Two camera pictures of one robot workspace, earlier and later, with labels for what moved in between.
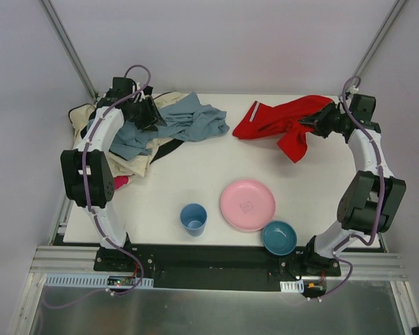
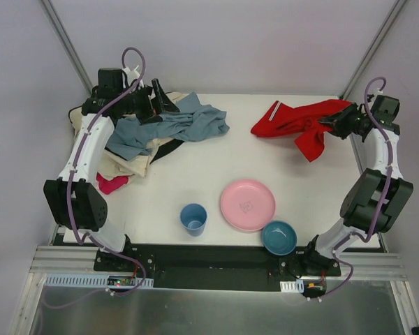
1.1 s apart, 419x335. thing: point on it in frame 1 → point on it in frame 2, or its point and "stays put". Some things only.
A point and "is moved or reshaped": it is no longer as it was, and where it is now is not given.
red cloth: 282,121 is moved or reshaped
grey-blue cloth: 189,121 stays put
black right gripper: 321,121 → 344,119
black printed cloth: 166,147 stays put
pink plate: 247,204 stays put
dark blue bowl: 279,238 stays put
